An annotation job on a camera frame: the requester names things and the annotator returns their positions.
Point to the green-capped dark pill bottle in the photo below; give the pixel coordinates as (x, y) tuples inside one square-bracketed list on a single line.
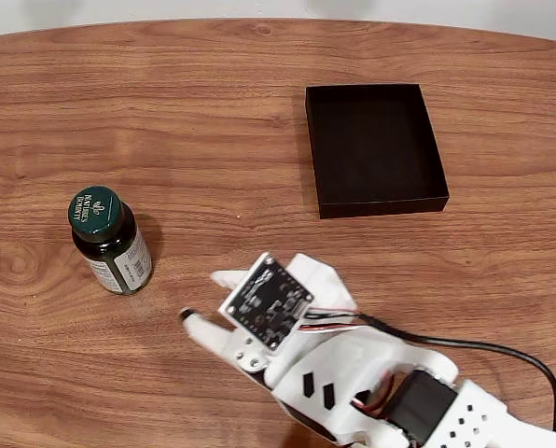
[(93, 212)]

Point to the shallow black box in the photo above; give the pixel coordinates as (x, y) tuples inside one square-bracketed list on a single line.
[(373, 149)]

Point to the black camera circuit board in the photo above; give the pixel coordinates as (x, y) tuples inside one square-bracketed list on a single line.
[(266, 305)]

